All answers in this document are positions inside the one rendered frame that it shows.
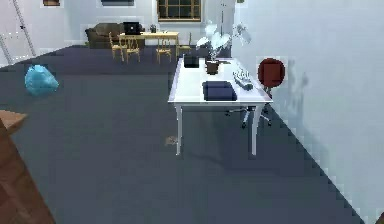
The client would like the light wooden chair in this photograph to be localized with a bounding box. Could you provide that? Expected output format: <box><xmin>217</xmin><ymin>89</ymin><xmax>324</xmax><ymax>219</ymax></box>
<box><xmin>108</xmin><ymin>31</ymin><xmax>125</xmax><ymax>62</ymax></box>
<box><xmin>155</xmin><ymin>36</ymin><xmax>173</xmax><ymax>65</ymax></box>
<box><xmin>124</xmin><ymin>35</ymin><xmax>141</xmax><ymax>64</ymax></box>
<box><xmin>175</xmin><ymin>32</ymin><xmax>193</xmax><ymax>62</ymax></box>

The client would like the red office chair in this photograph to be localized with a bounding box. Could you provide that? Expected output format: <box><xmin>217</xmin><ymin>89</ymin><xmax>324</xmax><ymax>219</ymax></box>
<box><xmin>225</xmin><ymin>57</ymin><xmax>287</xmax><ymax>129</ymax></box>

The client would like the brown sofa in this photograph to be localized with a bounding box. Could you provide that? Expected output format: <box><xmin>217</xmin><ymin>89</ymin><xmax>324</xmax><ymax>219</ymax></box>
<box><xmin>84</xmin><ymin>22</ymin><xmax>146</xmax><ymax>50</ymax></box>

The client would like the white house plant brown pot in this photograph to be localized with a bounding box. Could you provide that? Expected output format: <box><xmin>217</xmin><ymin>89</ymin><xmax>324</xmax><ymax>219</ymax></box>
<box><xmin>195</xmin><ymin>20</ymin><xmax>232</xmax><ymax>75</ymax></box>

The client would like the black box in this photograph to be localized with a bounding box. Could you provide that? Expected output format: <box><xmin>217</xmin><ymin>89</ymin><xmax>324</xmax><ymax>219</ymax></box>
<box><xmin>183</xmin><ymin>54</ymin><xmax>200</xmax><ymax>69</ymax></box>

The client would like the brown framed window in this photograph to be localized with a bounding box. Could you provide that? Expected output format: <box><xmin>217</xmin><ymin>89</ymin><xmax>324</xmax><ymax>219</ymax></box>
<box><xmin>156</xmin><ymin>0</ymin><xmax>202</xmax><ymax>23</ymax></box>

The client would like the light wooden dining table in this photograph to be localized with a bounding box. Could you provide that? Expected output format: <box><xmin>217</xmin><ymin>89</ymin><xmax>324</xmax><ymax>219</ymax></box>
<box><xmin>118</xmin><ymin>31</ymin><xmax>180</xmax><ymax>56</ymax></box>

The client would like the light blue bag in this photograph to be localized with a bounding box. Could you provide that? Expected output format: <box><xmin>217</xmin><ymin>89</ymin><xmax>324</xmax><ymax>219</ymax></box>
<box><xmin>24</xmin><ymin>64</ymin><xmax>60</xmax><ymax>97</ymax></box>

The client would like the dark framed wall picture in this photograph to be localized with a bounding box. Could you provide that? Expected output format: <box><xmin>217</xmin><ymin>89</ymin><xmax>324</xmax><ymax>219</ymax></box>
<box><xmin>100</xmin><ymin>0</ymin><xmax>135</xmax><ymax>7</ymax></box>

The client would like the small brown floor object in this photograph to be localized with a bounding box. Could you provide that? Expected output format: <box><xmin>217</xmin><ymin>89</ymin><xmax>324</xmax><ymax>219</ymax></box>
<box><xmin>164</xmin><ymin>135</ymin><xmax>179</xmax><ymax>147</ymax></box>

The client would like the brown wooden cabinet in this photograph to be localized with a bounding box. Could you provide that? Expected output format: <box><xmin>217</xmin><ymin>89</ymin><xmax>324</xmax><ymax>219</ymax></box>
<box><xmin>0</xmin><ymin>110</ymin><xmax>57</xmax><ymax>224</ymax></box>

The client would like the white ladder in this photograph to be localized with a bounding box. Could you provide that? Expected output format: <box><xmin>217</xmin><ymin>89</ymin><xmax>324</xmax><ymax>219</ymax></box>
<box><xmin>0</xmin><ymin>0</ymin><xmax>37</xmax><ymax>66</ymax></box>

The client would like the white table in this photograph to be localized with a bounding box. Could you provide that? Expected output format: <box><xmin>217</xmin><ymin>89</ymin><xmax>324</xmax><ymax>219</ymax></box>
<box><xmin>167</xmin><ymin>57</ymin><xmax>274</xmax><ymax>157</ymax></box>

